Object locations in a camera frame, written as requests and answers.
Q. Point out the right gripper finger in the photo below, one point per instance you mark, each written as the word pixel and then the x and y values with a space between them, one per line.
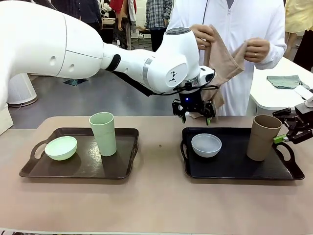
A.
pixel 297 137
pixel 284 115

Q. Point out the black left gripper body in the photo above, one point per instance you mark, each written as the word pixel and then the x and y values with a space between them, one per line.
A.
pixel 191 101

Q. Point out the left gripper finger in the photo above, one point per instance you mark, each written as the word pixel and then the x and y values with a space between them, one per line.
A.
pixel 178 107
pixel 209 110

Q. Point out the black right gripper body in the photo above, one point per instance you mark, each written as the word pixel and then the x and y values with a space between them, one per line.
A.
pixel 305 117

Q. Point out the brown tall cup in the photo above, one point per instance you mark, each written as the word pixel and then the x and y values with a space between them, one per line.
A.
pixel 260 144

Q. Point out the beige cloth mat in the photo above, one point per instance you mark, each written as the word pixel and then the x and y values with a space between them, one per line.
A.
pixel 221 63

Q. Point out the light green tall cup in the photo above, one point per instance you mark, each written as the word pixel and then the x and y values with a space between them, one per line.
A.
pixel 105 139

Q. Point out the light green bowl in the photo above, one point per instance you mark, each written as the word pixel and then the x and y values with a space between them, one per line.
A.
pixel 61 149

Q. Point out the person's left forearm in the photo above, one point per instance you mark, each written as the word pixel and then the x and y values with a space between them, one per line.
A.
pixel 276 56

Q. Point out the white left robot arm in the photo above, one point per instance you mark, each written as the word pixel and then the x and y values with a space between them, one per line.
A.
pixel 36 36

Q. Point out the grey green cloth mat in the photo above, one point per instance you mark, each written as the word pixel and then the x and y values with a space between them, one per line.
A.
pixel 283 82

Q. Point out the black serving tray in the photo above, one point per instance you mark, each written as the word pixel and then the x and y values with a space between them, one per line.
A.
pixel 234 169

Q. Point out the brown serving tray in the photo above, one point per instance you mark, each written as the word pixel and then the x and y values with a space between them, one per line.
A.
pixel 80 169

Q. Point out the person's right hand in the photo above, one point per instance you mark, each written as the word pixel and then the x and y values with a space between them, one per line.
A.
pixel 201 36

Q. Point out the person's left hand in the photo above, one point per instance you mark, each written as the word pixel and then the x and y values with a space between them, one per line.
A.
pixel 256 51

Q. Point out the white side table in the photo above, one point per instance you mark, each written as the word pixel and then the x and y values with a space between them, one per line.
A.
pixel 269 98

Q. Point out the white folded paper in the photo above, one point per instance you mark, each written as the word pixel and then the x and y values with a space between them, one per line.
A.
pixel 303 91

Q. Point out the grey blue bowl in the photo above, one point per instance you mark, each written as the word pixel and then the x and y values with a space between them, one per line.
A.
pixel 206 147

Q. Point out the bystander in plaid shirt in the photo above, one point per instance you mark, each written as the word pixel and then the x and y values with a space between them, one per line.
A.
pixel 157 14

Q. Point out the bystander in yellow shirt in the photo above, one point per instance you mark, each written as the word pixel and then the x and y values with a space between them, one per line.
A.
pixel 299 19

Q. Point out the bystander in red and white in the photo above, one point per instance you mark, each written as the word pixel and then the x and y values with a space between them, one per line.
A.
pixel 124 14

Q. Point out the bystander in dark clothes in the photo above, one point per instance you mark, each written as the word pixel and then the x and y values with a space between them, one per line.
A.
pixel 91 12

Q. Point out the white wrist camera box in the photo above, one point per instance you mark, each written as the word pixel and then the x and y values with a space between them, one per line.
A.
pixel 207 74

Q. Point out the white ribbed pedestal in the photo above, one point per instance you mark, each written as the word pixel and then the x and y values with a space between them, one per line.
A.
pixel 22 90

